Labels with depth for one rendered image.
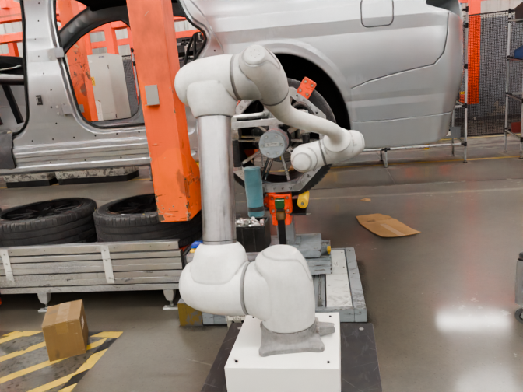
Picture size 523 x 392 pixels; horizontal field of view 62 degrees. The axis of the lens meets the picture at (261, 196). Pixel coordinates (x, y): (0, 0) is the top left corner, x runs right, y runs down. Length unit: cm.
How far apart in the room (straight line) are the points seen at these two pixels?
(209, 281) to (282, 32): 164
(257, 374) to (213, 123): 70
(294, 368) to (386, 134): 165
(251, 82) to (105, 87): 584
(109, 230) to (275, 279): 158
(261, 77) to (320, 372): 80
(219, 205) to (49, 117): 195
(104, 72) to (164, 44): 492
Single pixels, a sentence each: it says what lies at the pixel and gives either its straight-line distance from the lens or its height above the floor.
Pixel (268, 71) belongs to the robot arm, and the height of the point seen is 115.
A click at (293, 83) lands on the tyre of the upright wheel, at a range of 236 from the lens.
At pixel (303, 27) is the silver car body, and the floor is 143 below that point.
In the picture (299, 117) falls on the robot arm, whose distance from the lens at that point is 148.
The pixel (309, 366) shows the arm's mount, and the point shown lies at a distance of 122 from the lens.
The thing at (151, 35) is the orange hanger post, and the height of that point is 140.
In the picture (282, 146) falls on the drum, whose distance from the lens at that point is 215.
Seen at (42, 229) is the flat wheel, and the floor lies 44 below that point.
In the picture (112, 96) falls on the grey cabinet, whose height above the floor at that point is 129.
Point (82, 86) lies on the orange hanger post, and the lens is 544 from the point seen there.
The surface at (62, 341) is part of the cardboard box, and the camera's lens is 228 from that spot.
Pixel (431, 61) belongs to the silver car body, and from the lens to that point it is 260.
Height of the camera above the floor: 109
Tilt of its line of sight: 13 degrees down
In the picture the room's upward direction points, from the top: 5 degrees counter-clockwise
